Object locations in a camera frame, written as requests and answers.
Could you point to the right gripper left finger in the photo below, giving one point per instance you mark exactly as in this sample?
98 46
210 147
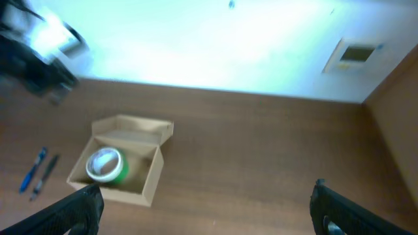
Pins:
78 213

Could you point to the white masking tape roll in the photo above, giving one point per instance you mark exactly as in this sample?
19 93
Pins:
102 166

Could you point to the green tape roll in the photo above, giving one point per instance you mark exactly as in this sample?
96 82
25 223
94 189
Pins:
123 170

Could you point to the blue pen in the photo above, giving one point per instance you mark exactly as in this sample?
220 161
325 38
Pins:
29 176

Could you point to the open cardboard box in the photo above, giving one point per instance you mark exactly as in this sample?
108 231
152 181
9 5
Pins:
140 138

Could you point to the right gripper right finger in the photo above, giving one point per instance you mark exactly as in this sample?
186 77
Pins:
333 213

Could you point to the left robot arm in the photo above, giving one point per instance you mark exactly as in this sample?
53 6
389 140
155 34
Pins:
31 44

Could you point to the black pen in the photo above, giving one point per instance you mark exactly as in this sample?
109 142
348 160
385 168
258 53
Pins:
44 178

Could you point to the white wall outlet plate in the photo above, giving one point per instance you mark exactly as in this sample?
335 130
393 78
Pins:
351 56

